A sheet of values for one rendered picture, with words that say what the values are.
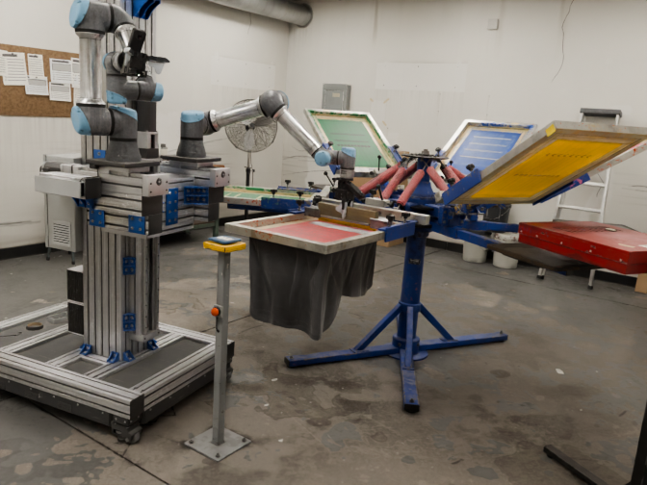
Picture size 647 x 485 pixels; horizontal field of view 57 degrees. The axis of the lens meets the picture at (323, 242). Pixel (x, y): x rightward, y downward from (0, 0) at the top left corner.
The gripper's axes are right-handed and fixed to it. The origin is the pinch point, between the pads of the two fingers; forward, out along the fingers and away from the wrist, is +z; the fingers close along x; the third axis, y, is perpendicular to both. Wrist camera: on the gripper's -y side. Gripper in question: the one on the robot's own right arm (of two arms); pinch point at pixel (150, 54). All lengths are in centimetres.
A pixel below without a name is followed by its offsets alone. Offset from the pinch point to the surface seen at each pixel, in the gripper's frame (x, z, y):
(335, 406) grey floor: -131, -10, 151
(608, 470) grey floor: -198, 106, 142
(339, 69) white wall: -435, -406, -102
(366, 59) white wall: -443, -367, -117
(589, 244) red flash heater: -144, 98, 40
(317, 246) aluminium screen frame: -75, 18, 61
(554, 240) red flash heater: -149, 80, 41
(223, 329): -54, -11, 105
